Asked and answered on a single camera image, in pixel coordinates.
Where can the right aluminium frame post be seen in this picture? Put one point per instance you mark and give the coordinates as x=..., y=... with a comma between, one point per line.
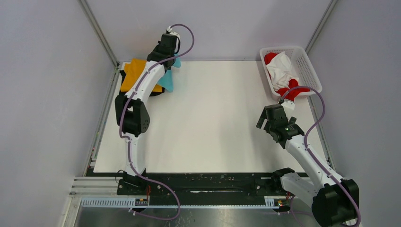
x=319, y=28

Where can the white t shirt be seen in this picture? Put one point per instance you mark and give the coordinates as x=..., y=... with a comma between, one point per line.
x=279, y=69

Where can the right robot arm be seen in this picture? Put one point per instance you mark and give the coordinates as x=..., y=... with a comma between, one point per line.
x=333, y=200

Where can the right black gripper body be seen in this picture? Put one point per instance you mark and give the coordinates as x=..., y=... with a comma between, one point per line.
x=268, y=128

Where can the black folded t shirt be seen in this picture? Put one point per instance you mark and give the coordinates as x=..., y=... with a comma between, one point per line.
x=128, y=81

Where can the left aluminium frame post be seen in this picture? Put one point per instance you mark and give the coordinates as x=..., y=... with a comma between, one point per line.
x=98, y=31

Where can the white plastic basket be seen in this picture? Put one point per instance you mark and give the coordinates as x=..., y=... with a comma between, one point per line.
x=302, y=68

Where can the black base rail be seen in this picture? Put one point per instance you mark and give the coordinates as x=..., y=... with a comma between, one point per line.
x=203, y=189

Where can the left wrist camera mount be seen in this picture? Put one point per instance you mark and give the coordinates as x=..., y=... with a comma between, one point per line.
x=170, y=31

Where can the aluminium frame post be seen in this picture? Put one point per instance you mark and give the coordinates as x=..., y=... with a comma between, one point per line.
x=319, y=28
x=98, y=31

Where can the orange folded t shirt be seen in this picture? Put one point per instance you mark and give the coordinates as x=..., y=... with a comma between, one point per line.
x=132, y=71

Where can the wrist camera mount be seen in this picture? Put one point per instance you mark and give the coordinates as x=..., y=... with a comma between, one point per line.
x=170, y=31
x=288, y=105

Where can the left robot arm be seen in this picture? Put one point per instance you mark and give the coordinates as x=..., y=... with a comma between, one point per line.
x=141, y=80

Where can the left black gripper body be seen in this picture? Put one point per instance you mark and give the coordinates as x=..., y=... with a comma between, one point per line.
x=156, y=50

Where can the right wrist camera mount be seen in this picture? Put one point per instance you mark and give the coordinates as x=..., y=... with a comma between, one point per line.
x=288, y=105

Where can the teal t shirt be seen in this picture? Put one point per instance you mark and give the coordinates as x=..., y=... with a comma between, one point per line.
x=166, y=81

